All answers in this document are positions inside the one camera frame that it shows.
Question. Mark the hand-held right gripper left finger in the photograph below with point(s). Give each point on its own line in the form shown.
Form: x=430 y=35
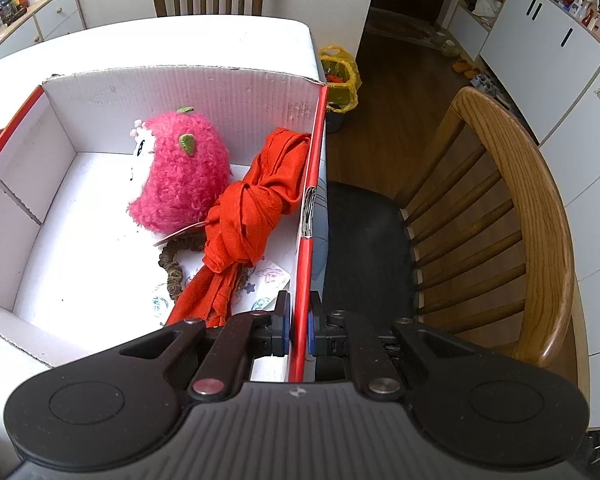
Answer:
x=282 y=332

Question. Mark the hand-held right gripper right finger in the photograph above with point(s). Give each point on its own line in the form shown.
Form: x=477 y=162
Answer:
x=312 y=332

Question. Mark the white floral patterned cloth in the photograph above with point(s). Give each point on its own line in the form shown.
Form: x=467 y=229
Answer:
x=270 y=276

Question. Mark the red cloth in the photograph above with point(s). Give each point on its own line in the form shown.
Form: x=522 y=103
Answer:
x=240 y=220

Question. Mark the pink plush toy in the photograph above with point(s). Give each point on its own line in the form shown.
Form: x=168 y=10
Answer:
x=180 y=180

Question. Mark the red cardboard shoe box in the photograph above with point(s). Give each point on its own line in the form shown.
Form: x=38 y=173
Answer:
x=105 y=95

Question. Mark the black seat cushion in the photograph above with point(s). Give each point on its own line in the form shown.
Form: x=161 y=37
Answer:
x=365 y=250

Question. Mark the dark trash bin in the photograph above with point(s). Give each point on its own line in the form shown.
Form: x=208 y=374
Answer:
x=336 y=121

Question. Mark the yellow plastic bag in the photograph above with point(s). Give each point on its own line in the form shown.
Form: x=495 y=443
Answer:
x=347 y=85

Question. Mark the curved-backed wooden chair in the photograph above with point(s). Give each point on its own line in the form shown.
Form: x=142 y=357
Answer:
x=530 y=185

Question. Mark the pile of shoes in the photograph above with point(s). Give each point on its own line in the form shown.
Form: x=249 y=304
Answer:
x=492 y=90

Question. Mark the yellow slippers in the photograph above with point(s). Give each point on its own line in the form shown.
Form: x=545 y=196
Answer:
x=466 y=67

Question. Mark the small floor bowl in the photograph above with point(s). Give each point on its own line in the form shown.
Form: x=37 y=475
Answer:
x=450 y=49

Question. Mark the patterned door mat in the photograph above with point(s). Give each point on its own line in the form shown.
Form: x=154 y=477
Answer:
x=405 y=27

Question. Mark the white cabinet unit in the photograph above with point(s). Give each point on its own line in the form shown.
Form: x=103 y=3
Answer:
x=530 y=40

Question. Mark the white bag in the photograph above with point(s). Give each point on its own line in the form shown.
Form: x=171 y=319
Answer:
x=487 y=6

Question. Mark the white wooden sideboard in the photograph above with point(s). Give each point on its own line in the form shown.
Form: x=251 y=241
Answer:
x=55 y=16

